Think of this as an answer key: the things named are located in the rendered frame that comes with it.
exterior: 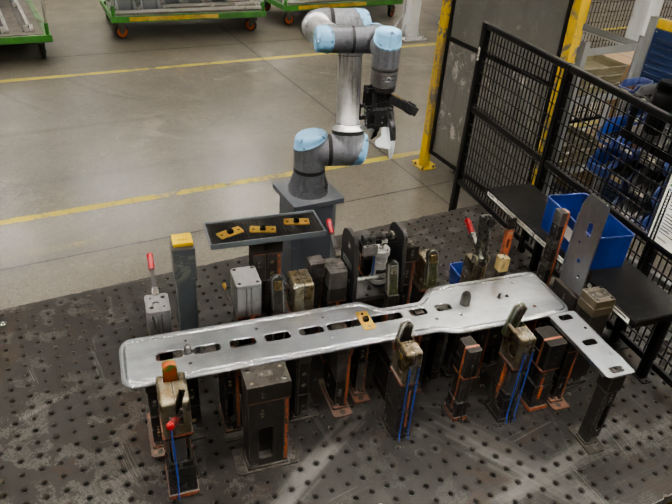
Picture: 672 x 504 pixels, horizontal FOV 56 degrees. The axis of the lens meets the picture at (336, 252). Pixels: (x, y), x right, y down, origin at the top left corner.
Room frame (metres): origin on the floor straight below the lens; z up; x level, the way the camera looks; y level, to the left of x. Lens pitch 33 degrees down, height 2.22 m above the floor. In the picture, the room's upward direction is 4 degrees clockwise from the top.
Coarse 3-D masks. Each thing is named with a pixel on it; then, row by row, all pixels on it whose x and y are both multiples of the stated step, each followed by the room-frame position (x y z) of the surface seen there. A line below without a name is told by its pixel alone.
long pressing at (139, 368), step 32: (448, 288) 1.70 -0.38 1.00; (480, 288) 1.71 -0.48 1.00; (512, 288) 1.72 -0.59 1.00; (544, 288) 1.74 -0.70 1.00; (256, 320) 1.46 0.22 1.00; (288, 320) 1.47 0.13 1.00; (320, 320) 1.48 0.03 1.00; (352, 320) 1.50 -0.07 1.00; (416, 320) 1.52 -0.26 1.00; (448, 320) 1.53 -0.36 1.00; (480, 320) 1.54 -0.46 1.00; (128, 352) 1.28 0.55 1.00; (160, 352) 1.29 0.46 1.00; (224, 352) 1.31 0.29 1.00; (256, 352) 1.32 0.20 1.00; (288, 352) 1.33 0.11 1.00; (320, 352) 1.35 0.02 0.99; (128, 384) 1.17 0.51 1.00
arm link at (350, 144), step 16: (336, 16) 2.19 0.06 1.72; (352, 16) 2.20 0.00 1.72; (368, 16) 2.21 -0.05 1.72; (352, 64) 2.17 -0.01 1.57; (352, 80) 2.16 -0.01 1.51; (352, 96) 2.15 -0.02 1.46; (336, 112) 2.17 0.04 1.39; (352, 112) 2.14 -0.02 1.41; (336, 128) 2.13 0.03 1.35; (352, 128) 2.12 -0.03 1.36; (336, 144) 2.10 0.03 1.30; (352, 144) 2.10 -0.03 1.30; (368, 144) 2.13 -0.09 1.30; (336, 160) 2.08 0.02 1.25; (352, 160) 2.10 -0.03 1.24
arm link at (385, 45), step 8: (376, 32) 1.75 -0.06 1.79; (384, 32) 1.73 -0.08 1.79; (392, 32) 1.74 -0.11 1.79; (400, 32) 1.75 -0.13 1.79; (376, 40) 1.74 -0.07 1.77; (384, 40) 1.73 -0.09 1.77; (392, 40) 1.73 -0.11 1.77; (400, 40) 1.75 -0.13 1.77; (376, 48) 1.74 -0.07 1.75; (384, 48) 1.73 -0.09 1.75; (392, 48) 1.73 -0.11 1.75; (400, 48) 1.75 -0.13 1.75; (376, 56) 1.74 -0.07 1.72; (384, 56) 1.73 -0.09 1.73; (392, 56) 1.73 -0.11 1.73; (376, 64) 1.74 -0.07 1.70; (384, 64) 1.73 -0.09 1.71; (392, 64) 1.73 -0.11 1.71; (384, 72) 1.73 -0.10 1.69; (392, 72) 1.73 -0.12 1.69
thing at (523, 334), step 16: (512, 336) 1.45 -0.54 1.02; (528, 336) 1.43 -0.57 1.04; (512, 352) 1.44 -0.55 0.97; (528, 352) 1.42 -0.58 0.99; (512, 368) 1.41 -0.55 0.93; (528, 368) 1.42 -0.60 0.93; (496, 384) 1.46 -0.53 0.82; (512, 384) 1.43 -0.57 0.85; (496, 400) 1.44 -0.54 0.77; (512, 400) 1.42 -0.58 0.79; (496, 416) 1.42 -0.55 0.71; (512, 416) 1.43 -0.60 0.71
